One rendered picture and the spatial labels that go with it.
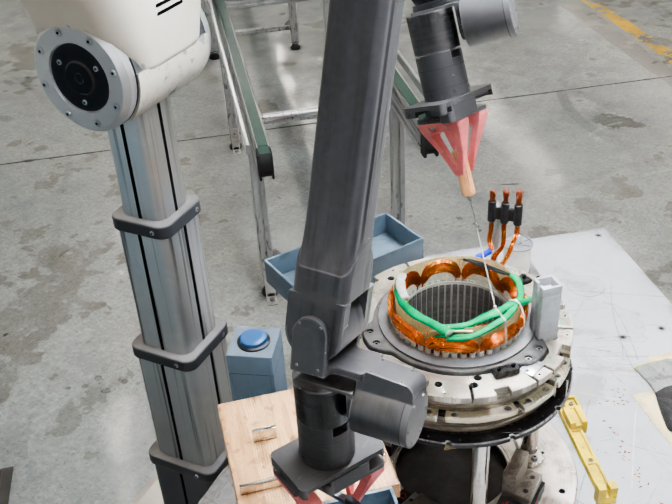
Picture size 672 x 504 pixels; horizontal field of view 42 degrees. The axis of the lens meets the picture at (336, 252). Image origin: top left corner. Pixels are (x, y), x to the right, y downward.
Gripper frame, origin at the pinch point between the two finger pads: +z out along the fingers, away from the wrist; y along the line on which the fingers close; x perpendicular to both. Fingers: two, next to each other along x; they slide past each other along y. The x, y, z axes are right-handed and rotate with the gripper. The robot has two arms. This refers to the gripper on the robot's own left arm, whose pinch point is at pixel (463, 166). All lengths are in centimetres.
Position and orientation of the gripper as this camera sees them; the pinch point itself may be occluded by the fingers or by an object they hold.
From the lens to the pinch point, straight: 112.7
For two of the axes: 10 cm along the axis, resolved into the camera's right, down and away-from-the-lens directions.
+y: 7.0, -3.7, 6.2
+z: 2.5, 9.3, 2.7
